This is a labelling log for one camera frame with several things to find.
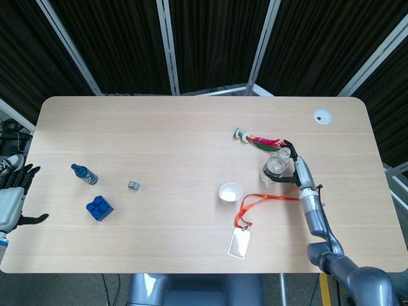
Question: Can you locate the white round cable grommet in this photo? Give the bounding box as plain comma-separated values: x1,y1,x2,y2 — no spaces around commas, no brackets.
312,108,333,126

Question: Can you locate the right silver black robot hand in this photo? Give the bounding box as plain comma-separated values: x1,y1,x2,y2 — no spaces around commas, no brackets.
266,139,317,189

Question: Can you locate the black white sneaker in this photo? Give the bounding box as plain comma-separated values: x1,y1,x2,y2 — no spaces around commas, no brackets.
0,154,26,178

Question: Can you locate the colourful feather shuttlecock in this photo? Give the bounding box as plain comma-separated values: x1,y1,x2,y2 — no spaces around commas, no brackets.
231,127,286,154

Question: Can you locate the blue building block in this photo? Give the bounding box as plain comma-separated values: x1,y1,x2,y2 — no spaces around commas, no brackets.
85,194,115,222

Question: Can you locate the orange lanyard strap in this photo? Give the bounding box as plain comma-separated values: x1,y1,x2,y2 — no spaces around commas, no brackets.
235,187,302,229

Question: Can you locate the blue spray bottle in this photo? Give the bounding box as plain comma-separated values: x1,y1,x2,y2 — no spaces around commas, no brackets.
70,163,99,186

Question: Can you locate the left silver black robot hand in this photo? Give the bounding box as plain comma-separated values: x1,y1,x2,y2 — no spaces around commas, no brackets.
0,164,50,235

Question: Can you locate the clear white badge holder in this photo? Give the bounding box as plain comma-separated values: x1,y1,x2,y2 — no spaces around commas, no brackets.
227,226,252,261

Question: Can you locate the white paper cup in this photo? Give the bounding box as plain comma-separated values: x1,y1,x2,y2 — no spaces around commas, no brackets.
218,182,243,204

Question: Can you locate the white table leg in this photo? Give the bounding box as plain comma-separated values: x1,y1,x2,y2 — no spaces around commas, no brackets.
279,273,287,306

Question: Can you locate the black folding screen panel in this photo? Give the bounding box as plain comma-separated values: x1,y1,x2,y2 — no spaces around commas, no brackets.
337,22,408,166
165,0,281,96
247,0,408,96
35,0,181,96
0,0,103,128

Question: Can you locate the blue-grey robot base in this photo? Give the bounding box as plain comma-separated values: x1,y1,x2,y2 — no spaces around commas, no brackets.
127,273,265,306

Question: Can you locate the black equipment with cables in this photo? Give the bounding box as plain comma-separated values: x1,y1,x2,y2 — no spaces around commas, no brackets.
0,118,33,154

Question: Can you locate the transparent plastic water bottle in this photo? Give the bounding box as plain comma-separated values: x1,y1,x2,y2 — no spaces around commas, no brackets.
259,147,296,186

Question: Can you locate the white metal frame base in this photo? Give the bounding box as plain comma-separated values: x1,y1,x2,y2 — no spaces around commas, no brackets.
180,83,275,96

